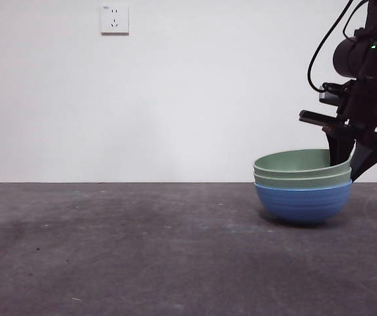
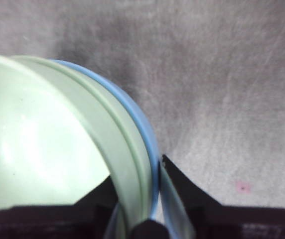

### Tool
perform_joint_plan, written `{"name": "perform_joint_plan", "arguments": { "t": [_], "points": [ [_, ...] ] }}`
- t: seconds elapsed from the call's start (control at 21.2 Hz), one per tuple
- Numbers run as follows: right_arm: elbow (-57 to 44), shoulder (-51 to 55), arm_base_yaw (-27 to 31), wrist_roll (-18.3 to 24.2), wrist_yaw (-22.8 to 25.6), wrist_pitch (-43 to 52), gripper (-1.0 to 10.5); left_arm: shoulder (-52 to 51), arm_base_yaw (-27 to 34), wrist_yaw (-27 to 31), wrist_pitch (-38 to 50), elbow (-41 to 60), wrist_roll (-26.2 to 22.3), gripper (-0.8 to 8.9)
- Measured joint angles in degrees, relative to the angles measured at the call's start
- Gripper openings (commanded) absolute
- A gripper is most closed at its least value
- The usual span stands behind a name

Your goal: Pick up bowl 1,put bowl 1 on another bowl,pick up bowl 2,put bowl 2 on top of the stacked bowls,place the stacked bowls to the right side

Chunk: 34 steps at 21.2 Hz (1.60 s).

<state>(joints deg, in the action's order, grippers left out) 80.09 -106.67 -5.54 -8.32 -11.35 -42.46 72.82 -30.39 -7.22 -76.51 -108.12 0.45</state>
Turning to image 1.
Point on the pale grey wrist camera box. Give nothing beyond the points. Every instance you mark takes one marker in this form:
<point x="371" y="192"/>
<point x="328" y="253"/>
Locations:
<point x="327" y="97"/>

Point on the green ribbed bowl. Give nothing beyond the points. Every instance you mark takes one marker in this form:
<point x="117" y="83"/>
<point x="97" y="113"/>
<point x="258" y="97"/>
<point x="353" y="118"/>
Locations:
<point x="294" y="182"/>
<point x="290" y="163"/>

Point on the white wall socket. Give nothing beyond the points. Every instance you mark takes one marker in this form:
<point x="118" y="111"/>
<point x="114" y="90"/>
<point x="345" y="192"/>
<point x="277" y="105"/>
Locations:
<point x="115" y="19"/>

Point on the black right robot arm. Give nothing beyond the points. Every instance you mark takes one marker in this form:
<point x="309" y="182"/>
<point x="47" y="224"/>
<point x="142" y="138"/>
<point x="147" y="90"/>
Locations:
<point x="351" y="59"/>

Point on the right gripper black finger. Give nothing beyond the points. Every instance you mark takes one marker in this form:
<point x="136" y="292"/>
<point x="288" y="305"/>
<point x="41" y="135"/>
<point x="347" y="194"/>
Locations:
<point x="340" y="145"/>
<point x="368" y="158"/>

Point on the blue ribbed bowl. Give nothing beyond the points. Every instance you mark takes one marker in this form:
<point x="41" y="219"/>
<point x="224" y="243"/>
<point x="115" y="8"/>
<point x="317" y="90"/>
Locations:
<point x="302" y="205"/>

